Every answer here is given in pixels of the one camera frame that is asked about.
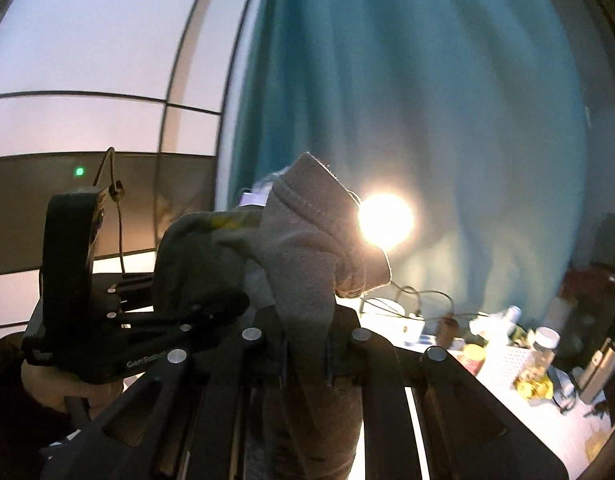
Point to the teal curtain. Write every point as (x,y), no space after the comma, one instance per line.
(412,85)

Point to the dark cabinet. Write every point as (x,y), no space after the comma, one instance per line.
(602,280)

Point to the white perforated basket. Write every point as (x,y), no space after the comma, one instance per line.
(507,365)

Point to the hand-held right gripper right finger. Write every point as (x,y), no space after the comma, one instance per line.
(330,360)

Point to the white desk lamp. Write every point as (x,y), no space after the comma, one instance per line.
(387,220)

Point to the red can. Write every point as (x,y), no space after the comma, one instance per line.
(472,360)

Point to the frosted window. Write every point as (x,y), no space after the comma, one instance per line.
(87,60)

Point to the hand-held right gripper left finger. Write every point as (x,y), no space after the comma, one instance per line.
(282,360)

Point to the brown t-shirt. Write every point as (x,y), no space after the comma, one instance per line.
(307,240)

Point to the clear jar with white lid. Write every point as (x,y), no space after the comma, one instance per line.
(545,352)

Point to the steel thermos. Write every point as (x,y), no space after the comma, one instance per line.
(600,370)

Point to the white textured tablecloth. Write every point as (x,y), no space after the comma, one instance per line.
(512,425)

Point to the person's left hand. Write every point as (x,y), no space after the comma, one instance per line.
(52,385)

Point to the yellow snack packet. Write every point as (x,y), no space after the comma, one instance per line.
(532,387)

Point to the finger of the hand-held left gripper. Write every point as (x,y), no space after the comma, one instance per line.
(202,312)

